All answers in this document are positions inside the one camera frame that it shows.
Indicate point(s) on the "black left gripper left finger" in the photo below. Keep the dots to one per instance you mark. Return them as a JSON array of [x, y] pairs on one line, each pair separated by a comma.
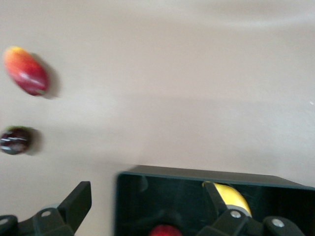
[[76, 206]]

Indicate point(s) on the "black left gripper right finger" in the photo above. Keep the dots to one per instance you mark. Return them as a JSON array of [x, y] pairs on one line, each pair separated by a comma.
[[216, 199]]

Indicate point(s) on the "yellow banana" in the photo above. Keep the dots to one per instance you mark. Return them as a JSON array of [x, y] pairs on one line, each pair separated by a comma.
[[233, 197]]

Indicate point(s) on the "red apple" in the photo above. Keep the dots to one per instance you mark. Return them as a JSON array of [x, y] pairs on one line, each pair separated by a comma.
[[165, 231]]

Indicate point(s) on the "black plastic box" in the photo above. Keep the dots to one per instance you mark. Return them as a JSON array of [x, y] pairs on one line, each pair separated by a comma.
[[147, 196]]

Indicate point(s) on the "dark red round fruit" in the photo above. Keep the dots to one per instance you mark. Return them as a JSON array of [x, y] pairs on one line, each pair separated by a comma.
[[13, 140]]

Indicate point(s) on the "brown table cover sheet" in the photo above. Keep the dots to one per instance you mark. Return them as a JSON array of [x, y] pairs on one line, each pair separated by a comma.
[[172, 73]]

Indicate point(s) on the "red orange mango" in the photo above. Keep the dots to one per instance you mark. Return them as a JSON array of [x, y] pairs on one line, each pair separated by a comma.
[[25, 71]]

